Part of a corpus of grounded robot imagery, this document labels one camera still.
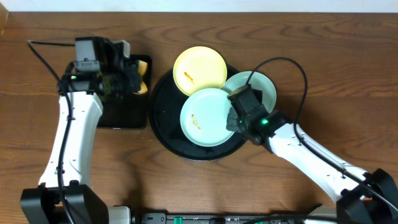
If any light green plate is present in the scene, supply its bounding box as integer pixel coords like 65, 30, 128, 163
180, 88, 234, 147
222, 71, 277, 113

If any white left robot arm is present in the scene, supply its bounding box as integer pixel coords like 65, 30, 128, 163
20, 37, 148, 223

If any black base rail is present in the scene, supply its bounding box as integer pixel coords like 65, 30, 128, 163
139, 212, 312, 224

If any black round tray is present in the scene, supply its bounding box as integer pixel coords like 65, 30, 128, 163
149, 70, 247, 161

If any black rectangular tray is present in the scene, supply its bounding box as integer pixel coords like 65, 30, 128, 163
97, 54, 152, 129

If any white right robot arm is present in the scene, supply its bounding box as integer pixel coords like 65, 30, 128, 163
227, 103, 397, 223

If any yellow plate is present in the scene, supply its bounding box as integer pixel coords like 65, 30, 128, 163
172, 46, 228, 96

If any green and yellow sponge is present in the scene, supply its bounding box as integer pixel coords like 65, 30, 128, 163
135, 60, 148, 95

